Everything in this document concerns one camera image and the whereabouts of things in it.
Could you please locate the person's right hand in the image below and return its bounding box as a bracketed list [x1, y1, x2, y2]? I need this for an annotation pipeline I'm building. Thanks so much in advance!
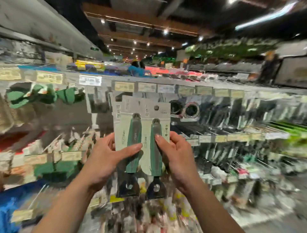
[154, 131, 200, 193]

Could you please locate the person's left hand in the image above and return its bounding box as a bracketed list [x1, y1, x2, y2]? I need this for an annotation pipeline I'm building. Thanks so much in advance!
[82, 133, 144, 193]

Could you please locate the black headed green peeler packet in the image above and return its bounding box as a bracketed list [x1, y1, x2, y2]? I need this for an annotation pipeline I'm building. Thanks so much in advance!
[113, 95, 145, 198]
[139, 100, 172, 200]

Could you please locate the kitchen tools display rack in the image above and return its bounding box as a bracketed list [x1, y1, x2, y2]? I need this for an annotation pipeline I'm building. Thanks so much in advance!
[0, 61, 307, 233]

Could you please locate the person's left forearm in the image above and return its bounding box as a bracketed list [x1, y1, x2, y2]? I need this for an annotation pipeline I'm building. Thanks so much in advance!
[33, 175, 110, 233]

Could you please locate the person's right forearm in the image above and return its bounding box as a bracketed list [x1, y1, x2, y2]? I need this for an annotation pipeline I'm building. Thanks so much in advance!
[184, 178, 246, 233]

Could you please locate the green foliage ceiling decor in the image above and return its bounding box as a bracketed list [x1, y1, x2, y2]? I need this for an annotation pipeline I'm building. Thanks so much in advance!
[185, 37, 283, 61]

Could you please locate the white promo sign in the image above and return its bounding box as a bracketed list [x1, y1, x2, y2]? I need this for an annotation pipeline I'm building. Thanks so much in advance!
[275, 55, 307, 89]

